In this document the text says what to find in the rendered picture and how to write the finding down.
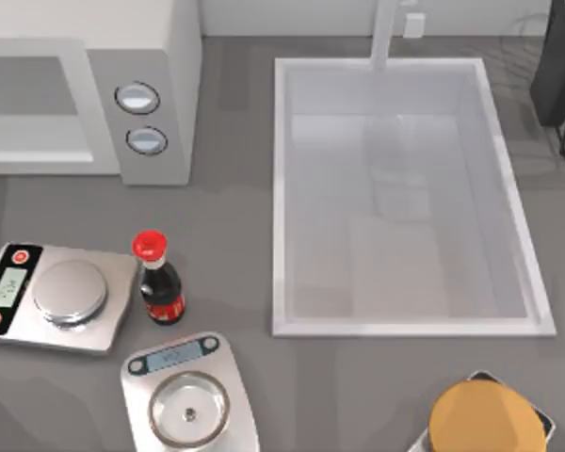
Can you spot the tall white tap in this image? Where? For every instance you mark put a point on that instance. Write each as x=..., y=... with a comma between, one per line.
x=382, y=33

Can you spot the silver scale with glass plate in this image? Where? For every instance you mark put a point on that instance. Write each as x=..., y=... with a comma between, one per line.
x=188, y=400

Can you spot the dark soda bottle red cap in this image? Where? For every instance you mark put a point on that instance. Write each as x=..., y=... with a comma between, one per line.
x=161, y=287

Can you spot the silver scale with black panel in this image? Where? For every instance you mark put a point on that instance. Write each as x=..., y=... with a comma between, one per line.
x=61, y=296

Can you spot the pale microwave oven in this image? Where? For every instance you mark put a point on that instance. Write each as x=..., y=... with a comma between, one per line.
x=37, y=113

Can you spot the white sink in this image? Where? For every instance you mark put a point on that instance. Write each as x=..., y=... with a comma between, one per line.
x=395, y=212

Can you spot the scale with orange round plate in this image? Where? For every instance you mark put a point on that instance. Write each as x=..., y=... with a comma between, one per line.
x=487, y=419

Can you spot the round microwave knob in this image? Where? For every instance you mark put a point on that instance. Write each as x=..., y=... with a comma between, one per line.
x=137, y=97
x=146, y=140

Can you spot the white wall socket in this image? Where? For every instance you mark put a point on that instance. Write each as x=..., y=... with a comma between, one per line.
x=414, y=25

